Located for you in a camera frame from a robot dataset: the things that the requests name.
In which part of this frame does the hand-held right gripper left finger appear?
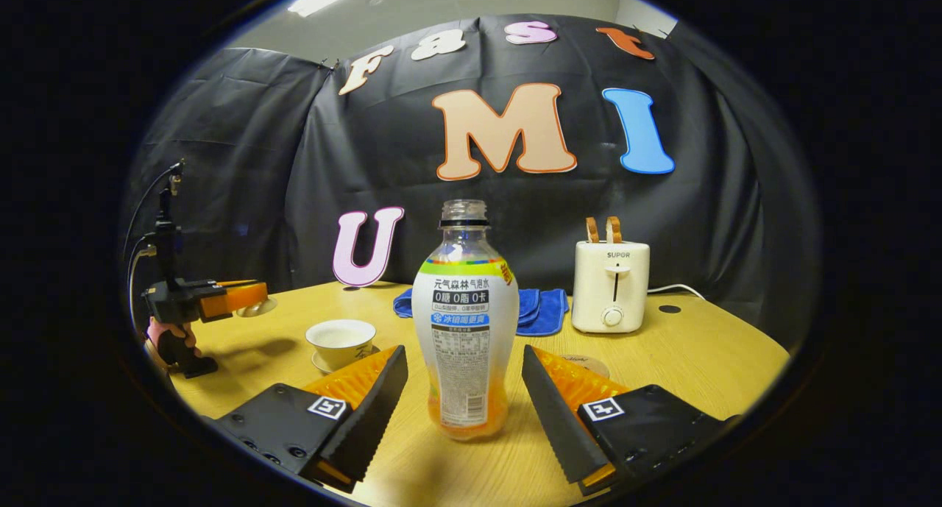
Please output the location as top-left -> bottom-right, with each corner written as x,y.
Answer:
213,345 -> 409,493

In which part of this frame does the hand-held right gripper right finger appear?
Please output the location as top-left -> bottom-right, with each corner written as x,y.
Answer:
521,345 -> 740,497

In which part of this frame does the round cork coaster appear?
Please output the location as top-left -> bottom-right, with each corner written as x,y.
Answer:
559,354 -> 610,380

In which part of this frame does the white teacup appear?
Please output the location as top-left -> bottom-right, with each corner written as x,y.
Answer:
305,319 -> 377,372

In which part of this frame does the clear plastic water bottle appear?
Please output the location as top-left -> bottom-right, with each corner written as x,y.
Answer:
411,199 -> 520,441

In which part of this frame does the blue folded towel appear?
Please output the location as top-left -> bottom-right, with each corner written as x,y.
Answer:
392,288 -> 570,337

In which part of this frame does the white toaster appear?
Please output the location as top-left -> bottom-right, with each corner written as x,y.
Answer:
571,241 -> 651,335

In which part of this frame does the black backdrop cloth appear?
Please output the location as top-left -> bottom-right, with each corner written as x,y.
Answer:
121,14 -> 821,346

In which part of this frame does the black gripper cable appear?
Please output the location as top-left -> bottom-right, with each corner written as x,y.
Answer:
121,161 -> 185,331

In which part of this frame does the white toaster cable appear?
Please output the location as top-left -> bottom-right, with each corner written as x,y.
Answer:
648,284 -> 706,302

